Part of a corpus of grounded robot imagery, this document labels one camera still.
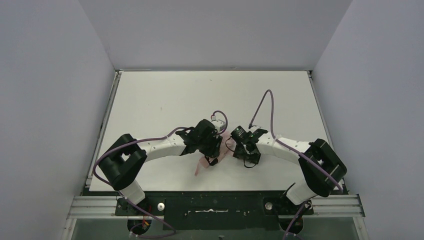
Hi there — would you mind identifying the pink folding umbrella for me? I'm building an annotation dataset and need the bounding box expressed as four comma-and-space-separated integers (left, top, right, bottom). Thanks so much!
194, 130, 236, 176

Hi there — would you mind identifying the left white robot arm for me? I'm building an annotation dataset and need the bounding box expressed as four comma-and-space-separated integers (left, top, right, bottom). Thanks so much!
95, 119, 227, 205

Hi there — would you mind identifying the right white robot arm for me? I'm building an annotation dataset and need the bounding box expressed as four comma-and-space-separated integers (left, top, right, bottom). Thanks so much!
230, 126, 347, 205

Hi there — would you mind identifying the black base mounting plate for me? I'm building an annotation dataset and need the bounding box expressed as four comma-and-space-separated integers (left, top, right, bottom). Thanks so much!
114, 190, 316, 233

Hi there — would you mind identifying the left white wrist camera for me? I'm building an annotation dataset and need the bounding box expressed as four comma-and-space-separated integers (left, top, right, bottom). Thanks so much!
211, 119, 227, 135

